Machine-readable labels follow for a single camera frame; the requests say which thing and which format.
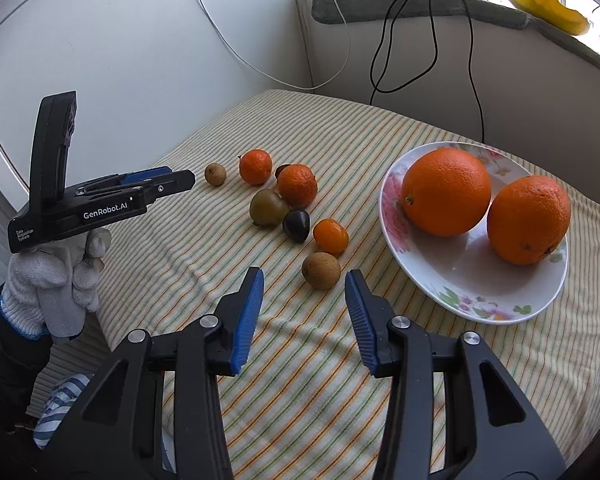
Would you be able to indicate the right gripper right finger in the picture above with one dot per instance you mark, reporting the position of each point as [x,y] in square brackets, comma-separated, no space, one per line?
[370,316]

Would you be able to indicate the floral white plate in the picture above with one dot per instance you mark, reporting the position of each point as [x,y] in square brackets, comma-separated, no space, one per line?
[463,274]

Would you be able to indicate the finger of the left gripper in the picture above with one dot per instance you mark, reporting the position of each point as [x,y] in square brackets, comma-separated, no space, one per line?
[124,179]
[168,184]

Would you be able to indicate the white gloved left hand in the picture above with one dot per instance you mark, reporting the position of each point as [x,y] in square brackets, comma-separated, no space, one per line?
[50,289]

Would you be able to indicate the green-brown plum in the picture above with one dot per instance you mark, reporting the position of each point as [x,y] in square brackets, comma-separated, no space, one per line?
[267,208]

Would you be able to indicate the small brown longan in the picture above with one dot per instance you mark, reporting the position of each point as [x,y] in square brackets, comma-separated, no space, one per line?
[215,174]

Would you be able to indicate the striped blue white sleeve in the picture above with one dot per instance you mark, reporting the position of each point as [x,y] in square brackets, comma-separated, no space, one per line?
[56,407]

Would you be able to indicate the tangerine with stem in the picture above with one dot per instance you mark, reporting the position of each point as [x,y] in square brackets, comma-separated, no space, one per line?
[255,167]

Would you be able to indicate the black left camera box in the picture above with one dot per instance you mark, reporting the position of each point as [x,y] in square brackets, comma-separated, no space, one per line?
[52,136]

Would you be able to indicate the dark plum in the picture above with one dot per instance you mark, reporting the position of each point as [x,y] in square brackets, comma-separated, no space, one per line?
[279,170]
[296,225]

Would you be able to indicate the yellow melon rind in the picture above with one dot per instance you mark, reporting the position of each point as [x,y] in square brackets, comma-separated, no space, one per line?
[552,11]

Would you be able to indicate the grey windowsill mat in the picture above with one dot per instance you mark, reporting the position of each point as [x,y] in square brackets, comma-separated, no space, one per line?
[335,12]

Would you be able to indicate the large orange left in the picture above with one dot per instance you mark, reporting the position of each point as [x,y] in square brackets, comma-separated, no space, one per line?
[446,192]

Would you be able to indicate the bumpy tangerine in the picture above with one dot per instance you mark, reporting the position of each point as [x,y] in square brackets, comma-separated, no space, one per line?
[297,185]

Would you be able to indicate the large orange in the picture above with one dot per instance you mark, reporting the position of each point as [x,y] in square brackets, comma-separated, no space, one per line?
[446,192]
[528,219]

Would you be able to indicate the brown kiwi-like fruit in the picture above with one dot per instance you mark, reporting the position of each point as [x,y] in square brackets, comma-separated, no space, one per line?
[321,270]

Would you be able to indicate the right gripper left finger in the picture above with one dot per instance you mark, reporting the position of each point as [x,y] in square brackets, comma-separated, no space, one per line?
[238,314]

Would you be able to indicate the striped tablecloth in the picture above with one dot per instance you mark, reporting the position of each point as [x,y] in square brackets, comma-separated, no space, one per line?
[304,406]

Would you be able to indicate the large orange right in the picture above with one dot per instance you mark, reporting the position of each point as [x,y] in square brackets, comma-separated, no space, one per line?
[528,219]

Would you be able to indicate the small smooth orange kumquat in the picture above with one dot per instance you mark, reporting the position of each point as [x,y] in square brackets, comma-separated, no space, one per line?
[330,236]

